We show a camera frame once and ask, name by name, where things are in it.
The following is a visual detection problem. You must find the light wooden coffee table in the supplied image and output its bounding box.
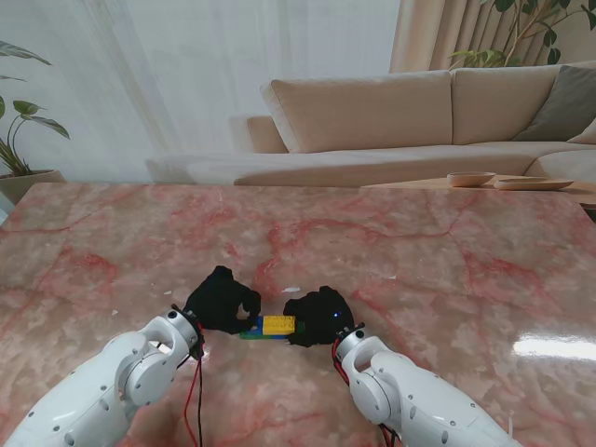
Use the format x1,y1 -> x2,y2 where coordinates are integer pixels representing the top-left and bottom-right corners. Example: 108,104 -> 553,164
360,174 -> 596,210

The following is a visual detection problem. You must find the beige curtain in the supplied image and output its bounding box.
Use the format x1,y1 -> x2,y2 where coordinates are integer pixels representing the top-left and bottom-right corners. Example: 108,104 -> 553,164
388,0 -> 596,75

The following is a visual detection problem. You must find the dark green leafy tree plant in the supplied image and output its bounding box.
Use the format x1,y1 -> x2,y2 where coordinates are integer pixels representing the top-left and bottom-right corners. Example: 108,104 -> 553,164
449,0 -> 572,71

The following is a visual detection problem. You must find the grey sofa cushion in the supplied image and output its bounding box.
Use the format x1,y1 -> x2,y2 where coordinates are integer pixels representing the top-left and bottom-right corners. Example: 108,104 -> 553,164
514,64 -> 596,143

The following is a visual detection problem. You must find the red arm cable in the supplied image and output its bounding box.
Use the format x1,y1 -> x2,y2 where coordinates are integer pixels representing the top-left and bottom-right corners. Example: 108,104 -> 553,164
183,325 -> 206,447
331,343 -> 350,383

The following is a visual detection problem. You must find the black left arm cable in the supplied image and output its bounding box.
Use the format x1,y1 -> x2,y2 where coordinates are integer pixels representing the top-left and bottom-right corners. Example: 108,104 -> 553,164
196,358 -> 206,447

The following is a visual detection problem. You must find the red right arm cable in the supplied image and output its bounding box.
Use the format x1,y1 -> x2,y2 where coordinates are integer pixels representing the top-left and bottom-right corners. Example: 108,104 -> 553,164
331,343 -> 350,383

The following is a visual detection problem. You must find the flat wooden plate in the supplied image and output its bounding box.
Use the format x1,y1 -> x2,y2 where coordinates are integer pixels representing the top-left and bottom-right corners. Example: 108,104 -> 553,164
493,177 -> 575,191

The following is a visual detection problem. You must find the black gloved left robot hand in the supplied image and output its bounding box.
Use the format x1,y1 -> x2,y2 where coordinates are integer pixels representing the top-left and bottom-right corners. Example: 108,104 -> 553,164
183,264 -> 262,336

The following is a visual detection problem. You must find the wooden bowl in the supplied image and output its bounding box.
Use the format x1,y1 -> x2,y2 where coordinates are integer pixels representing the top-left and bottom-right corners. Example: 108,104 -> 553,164
446,171 -> 497,188

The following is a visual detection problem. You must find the beige plant pot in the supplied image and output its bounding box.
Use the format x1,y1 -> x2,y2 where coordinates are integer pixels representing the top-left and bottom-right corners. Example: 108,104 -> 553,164
0,169 -> 65,206

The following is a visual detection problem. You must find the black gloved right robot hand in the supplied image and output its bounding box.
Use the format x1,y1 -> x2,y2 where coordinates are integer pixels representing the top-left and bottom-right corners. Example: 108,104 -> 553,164
282,285 -> 358,348

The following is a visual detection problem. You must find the sheer white curtain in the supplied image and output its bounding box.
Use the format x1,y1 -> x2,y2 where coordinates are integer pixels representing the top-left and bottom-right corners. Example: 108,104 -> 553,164
0,0 -> 401,183

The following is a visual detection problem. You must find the variegated leafy house plant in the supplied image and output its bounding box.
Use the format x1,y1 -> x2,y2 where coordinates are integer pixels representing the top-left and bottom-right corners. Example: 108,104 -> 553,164
0,40 -> 71,178

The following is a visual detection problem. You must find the beige sofa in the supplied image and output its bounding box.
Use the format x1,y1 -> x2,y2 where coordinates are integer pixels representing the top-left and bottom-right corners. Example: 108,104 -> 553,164
143,62 -> 596,188

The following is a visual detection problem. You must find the red left arm cable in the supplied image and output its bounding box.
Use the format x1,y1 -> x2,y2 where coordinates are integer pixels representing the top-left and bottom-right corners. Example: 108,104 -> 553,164
183,325 -> 206,447

